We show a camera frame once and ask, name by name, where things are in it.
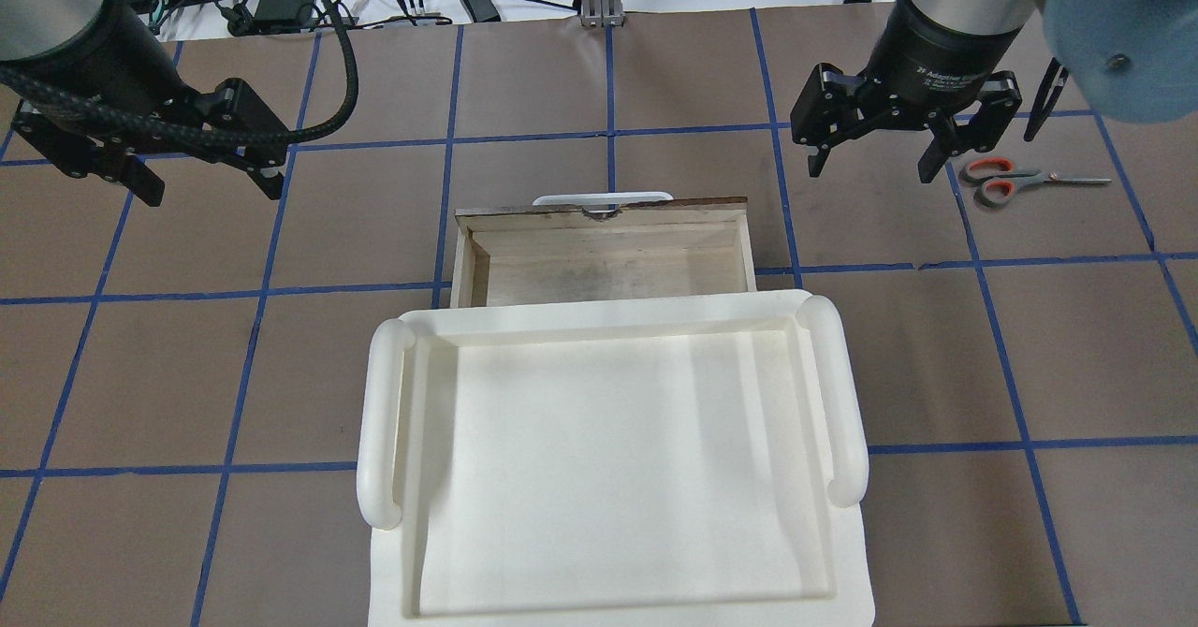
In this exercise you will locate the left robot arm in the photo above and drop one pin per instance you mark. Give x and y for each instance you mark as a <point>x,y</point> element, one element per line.
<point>100,51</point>

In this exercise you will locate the orange grey handled scissors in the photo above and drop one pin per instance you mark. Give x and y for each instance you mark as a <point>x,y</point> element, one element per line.
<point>996,180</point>

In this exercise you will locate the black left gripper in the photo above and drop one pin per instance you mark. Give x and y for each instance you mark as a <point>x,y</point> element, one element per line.
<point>120,67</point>

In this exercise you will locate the black tweezers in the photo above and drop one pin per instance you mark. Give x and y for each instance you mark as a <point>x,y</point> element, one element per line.
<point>1046,98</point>

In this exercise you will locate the light wooden drawer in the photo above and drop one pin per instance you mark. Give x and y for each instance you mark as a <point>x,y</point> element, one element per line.
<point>573,248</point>

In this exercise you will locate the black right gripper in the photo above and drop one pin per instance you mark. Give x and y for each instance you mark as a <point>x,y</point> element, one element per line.
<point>936,58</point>

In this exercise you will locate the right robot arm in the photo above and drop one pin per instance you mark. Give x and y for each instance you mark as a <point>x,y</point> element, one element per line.
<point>1133,60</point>

